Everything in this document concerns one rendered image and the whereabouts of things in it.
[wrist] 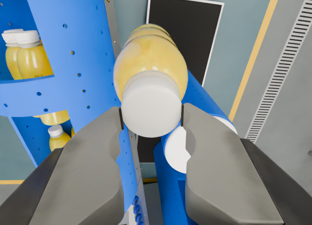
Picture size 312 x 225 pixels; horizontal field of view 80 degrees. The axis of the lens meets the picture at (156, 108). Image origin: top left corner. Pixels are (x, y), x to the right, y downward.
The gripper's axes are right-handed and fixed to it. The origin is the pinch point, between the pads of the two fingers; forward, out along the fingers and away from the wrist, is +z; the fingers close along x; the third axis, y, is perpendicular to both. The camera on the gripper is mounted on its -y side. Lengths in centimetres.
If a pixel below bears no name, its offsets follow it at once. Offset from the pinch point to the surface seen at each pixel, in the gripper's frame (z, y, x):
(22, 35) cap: 25.6, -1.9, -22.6
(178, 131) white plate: 41, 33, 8
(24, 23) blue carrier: 43, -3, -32
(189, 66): 132, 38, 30
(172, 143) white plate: 41, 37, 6
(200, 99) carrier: 54, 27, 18
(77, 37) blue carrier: 23.4, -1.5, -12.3
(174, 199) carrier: 69, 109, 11
